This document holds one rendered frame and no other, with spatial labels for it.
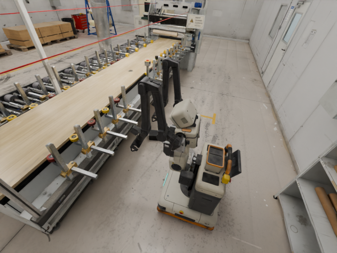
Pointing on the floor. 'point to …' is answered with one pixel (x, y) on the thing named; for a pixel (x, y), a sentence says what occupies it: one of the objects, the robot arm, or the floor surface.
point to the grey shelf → (310, 206)
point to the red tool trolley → (80, 21)
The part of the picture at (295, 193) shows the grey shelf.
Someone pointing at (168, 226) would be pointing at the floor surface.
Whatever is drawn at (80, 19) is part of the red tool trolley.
